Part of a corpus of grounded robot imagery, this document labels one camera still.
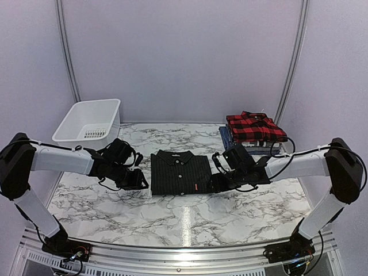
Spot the right aluminium wall post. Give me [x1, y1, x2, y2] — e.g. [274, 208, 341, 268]
[275, 0, 310, 124]

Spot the blue shirt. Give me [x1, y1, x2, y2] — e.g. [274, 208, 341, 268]
[219, 126, 282, 155]

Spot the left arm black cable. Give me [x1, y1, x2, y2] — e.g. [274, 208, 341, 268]
[0, 137, 139, 191]

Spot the red black plaid shirt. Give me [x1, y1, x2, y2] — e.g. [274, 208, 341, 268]
[226, 111, 288, 143]

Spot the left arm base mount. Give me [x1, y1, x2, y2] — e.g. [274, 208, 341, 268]
[41, 240, 92, 262]

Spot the grey white shirt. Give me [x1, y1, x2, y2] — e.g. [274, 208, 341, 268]
[239, 141, 281, 151]

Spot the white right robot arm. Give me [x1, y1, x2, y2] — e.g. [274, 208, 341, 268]
[208, 137, 367, 258]

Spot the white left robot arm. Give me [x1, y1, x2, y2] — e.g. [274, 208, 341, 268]
[1, 133, 148, 256]

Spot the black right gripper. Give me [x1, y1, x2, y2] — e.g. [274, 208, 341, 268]
[206, 168, 247, 194]

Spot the white plastic bin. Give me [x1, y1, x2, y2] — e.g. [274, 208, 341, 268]
[52, 98, 121, 150]

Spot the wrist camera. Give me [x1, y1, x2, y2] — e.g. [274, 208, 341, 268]
[135, 152, 143, 167]
[212, 152, 228, 174]

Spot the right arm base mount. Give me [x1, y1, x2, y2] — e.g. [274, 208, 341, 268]
[263, 240, 315, 263]

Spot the black pinstripe long sleeve shirt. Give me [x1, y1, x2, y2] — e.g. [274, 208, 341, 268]
[151, 149, 212, 196]

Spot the aluminium wall post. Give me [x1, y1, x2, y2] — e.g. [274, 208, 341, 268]
[275, 0, 310, 124]
[55, 0, 81, 103]

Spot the aluminium front rail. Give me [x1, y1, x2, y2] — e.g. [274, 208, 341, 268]
[17, 227, 339, 276]

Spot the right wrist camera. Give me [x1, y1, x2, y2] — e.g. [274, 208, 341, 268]
[212, 152, 228, 174]

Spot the left aluminium wall post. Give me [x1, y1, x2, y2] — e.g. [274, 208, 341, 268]
[55, 0, 81, 103]

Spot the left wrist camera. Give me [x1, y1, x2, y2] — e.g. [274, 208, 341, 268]
[135, 152, 143, 167]

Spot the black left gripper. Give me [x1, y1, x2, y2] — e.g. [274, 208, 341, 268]
[108, 162, 148, 190]

